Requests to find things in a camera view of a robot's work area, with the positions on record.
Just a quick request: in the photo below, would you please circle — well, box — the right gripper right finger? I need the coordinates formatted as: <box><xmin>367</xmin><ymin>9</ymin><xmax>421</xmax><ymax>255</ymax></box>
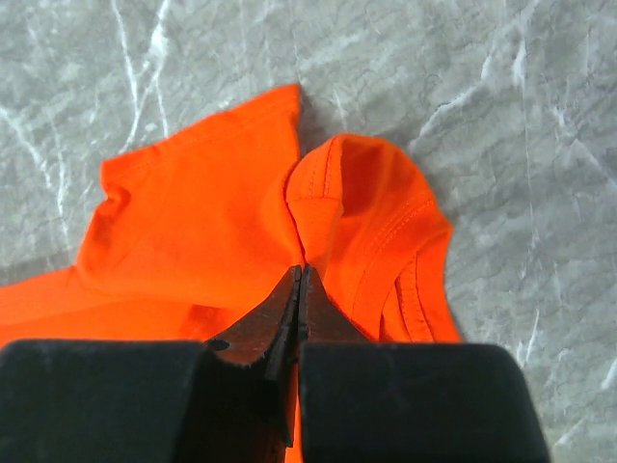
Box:
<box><xmin>298</xmin><ymin>265</ymin><xmax>377</xmax><ymax>367</ymax></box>

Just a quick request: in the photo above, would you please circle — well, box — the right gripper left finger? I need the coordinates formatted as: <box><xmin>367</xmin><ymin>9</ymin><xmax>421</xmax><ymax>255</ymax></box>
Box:
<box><xmin>207</xmin><ymin>265</ymin><xmax>302</xmax><ymax>449</ymax></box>

